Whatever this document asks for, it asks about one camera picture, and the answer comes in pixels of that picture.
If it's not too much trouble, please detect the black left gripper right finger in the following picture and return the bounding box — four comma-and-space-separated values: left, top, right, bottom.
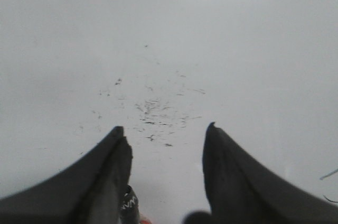
202, 123, 337, 223

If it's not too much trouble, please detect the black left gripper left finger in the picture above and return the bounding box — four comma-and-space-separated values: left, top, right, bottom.
1, 126, 132, 223

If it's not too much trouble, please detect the white whiteboard with metal frame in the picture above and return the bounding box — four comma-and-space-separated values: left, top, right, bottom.
1, 0, 337, 223

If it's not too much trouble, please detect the black and white whiteboard marker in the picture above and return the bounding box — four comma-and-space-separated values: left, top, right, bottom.
119, 185, 152, 224

